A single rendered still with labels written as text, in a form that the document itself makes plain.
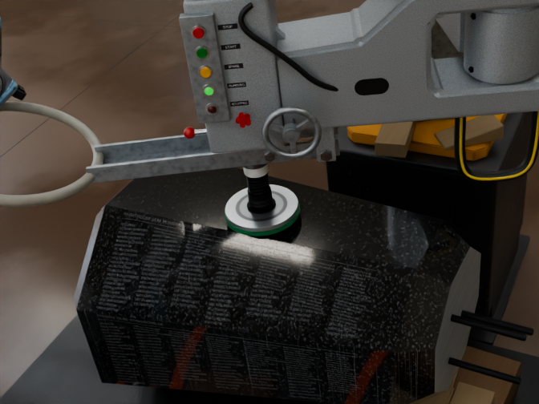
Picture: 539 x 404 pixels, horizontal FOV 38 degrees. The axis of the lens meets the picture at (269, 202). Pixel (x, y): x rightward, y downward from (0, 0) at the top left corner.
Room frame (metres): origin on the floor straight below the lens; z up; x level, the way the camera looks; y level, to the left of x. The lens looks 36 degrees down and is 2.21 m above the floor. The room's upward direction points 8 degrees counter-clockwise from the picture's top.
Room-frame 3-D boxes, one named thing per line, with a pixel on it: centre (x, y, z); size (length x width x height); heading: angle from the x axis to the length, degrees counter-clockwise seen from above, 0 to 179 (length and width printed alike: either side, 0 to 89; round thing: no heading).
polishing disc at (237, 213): (1.85, 0.02, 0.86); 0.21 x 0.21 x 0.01
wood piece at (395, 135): (2.24, -0.45, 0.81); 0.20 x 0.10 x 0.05; 157
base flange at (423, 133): (2.43, -0.62, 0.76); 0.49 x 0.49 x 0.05; 59
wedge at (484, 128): (2.20, -0.68, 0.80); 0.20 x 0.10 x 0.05; 96
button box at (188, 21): (1.75, 0.11, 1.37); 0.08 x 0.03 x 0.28; 84
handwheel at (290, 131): (1.72, -0.08, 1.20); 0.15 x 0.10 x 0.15; 84
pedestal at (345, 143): (2.43, -0.62, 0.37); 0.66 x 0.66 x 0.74; 59
